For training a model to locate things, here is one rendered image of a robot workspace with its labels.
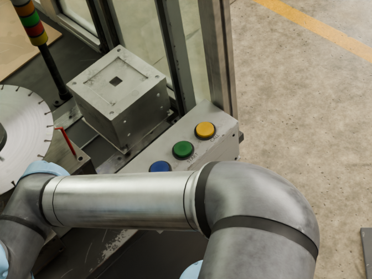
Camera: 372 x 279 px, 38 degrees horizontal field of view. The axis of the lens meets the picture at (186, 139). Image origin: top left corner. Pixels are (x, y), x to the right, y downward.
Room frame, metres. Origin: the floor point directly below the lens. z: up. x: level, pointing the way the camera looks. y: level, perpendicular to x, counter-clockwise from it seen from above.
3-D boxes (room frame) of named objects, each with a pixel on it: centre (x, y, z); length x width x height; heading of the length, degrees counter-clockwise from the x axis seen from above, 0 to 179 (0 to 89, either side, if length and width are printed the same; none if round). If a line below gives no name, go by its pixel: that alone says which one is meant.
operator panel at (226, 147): (0.71, 0.02, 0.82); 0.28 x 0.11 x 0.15; 125
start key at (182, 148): (0.70, 0.01, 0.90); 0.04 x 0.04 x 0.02
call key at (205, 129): (0.74, -0.05, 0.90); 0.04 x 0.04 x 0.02
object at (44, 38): (1.07, 0.31, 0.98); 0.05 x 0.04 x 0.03; 35
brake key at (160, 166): (0.66, 0.07, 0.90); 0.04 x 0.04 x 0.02
